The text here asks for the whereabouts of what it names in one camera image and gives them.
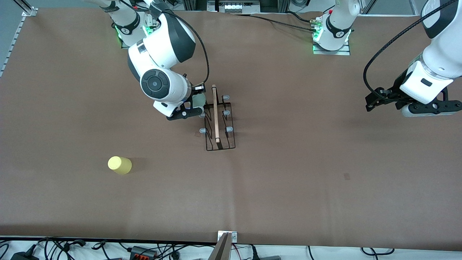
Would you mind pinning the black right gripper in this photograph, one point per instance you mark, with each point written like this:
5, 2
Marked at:
191, 95

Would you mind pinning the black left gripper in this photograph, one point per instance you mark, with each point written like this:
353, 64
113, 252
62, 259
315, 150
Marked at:
396, 91

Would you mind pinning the pale mint green cup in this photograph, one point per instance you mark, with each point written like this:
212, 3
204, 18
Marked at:
198, 100

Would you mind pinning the yellow plastic cup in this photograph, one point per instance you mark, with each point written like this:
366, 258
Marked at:
119, 165

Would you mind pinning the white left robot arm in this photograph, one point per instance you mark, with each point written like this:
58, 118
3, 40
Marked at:
442, 54

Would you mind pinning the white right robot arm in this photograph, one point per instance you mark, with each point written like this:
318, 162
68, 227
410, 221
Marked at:
162, 43

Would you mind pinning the white power strip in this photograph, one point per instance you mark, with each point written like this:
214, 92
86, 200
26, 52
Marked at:
234, 7

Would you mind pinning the black box with orange buttons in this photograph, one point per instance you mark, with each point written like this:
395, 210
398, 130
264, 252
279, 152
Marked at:
143, 252

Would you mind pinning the black power adapter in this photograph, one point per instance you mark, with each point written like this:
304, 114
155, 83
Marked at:
23, 255

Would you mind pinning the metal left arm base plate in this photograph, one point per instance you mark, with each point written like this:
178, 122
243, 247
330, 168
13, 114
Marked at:
332, 52

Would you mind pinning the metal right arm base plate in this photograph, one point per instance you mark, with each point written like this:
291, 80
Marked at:
124, 44

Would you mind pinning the grey metal camera stand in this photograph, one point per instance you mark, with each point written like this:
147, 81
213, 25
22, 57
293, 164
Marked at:
223, 249

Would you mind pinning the aluminium extrusion post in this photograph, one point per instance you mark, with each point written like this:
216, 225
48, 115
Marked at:
27, 9

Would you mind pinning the slotted metal rail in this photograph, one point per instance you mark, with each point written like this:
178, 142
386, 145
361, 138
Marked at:
12, 43

